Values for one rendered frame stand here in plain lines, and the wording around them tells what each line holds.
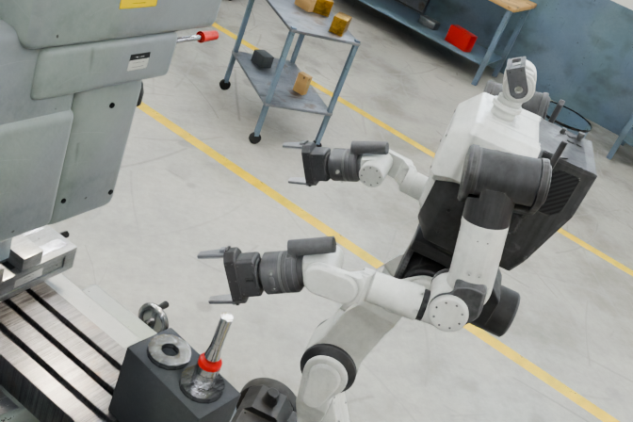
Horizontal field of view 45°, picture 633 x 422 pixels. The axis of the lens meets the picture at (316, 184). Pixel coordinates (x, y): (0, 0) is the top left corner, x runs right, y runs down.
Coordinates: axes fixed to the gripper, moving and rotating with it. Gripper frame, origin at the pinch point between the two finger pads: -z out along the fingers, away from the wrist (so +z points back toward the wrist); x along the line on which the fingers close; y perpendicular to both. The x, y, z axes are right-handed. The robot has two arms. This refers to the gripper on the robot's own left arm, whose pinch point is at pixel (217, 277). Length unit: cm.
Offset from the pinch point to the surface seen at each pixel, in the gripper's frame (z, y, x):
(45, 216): -23.3, 17.2, 23.6
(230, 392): 3.3, 14.7, -18.4
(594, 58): 166, -710, -123
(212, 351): 3.5, 18.4, -6.7
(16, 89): -13, 29, 49
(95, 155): -16.3, 6.1, 31.0
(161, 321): -44, -52, -38
